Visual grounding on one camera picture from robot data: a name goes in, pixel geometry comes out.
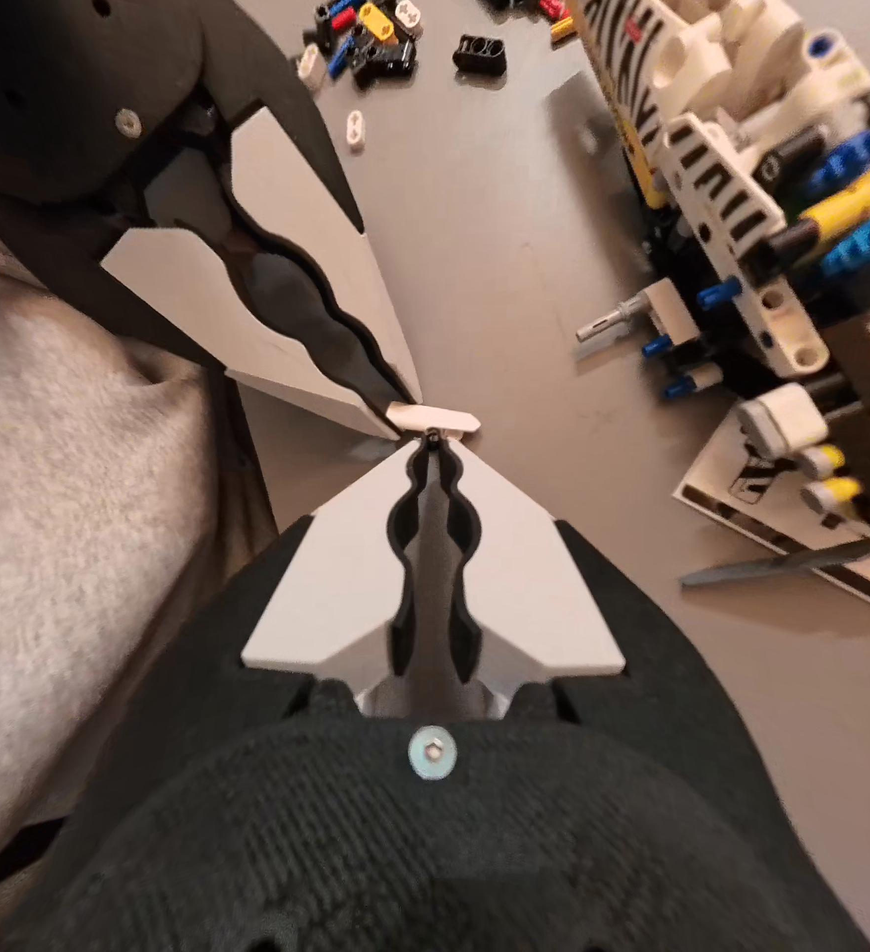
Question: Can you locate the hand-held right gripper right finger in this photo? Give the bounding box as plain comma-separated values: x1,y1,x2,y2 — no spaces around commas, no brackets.
441,441,626,716

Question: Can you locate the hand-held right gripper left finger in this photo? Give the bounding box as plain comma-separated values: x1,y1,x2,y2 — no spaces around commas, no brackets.
242,439,426,705

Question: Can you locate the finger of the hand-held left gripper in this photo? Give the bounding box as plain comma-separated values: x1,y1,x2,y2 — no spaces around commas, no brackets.
229,106,423,408
99,226,400,441

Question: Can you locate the white lego blade piece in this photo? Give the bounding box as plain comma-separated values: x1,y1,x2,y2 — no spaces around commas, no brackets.
386,402,481,440

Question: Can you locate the zebra striped lego helicopter model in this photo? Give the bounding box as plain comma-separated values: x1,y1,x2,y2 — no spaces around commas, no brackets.
572,0,870,590

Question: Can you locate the person's left forearm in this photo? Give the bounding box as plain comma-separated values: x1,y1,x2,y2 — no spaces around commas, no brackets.
0,204,213,388

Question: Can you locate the pile of assorted lego pieces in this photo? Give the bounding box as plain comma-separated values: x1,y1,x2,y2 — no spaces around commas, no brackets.
296,0,426,95

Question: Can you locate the black lego beam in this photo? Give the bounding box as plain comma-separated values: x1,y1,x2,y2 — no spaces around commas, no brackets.
453,33,509,76

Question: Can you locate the white sticker sheet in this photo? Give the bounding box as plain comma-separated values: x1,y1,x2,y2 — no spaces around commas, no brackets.
672,416,870,623

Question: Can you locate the person's grey sweatshirt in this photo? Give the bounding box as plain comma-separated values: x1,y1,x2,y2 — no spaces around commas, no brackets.
0,357,281,901

